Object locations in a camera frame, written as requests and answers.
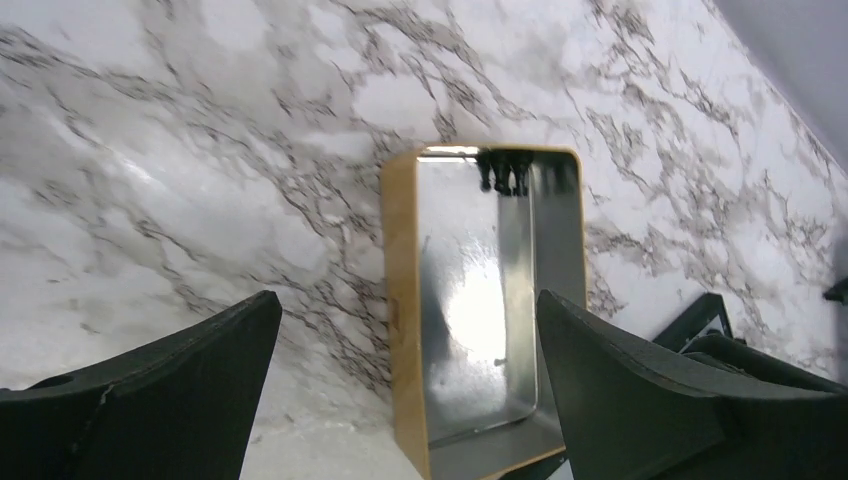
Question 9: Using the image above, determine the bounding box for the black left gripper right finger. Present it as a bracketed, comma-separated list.
[536, 290, 847, 479]

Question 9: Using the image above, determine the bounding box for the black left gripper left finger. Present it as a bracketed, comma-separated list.
[1, 291, 282, 479]

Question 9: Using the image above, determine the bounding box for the yellow metal tin box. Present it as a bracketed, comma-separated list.
[380, 144, 588, 479]

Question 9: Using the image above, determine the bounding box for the pile of black chess pieces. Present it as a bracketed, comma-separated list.
[475, 149, 533, 197]

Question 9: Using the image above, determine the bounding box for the black and white chessboard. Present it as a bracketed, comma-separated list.
[653, 293, 734, 353]

